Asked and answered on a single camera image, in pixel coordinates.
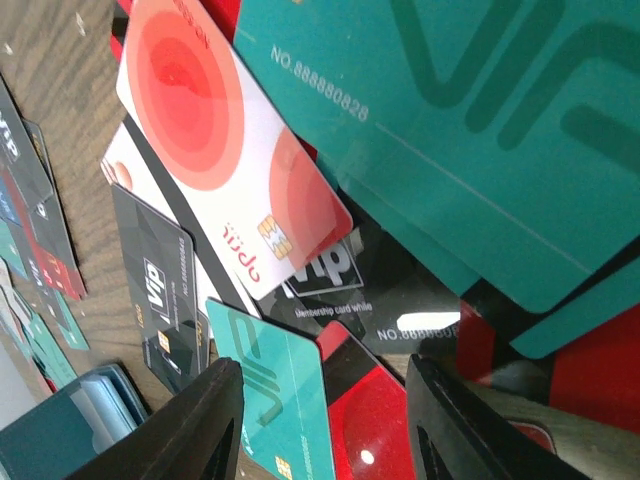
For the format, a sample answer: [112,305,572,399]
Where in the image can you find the red gold VIP card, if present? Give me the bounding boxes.
[317,321,416,479]

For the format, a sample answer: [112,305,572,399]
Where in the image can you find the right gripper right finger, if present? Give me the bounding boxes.
[405,354,586,479]

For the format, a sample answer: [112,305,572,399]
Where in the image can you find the white card red circles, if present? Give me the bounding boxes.
[116,1,353,299]

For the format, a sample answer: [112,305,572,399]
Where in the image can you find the red VIP card centre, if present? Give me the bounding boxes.
[2,169,86,300]

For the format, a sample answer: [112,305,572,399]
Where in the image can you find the teal VIP card centre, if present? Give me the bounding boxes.
[206,299,336,479]

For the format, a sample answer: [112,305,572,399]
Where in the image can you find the black VIP card upper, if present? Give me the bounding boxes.
[0,78,53,210]

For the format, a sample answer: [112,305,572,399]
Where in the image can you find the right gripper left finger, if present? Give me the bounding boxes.
[69,358,244,479]

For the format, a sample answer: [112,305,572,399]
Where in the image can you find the black vip card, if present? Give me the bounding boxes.
[0,78,53,210]
[111,184,209,395]

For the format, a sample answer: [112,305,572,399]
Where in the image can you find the black VIP card centre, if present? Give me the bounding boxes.
[111,184,209,395]

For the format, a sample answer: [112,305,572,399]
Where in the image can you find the blue leather card holder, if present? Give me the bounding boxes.
[1,363,148,479]

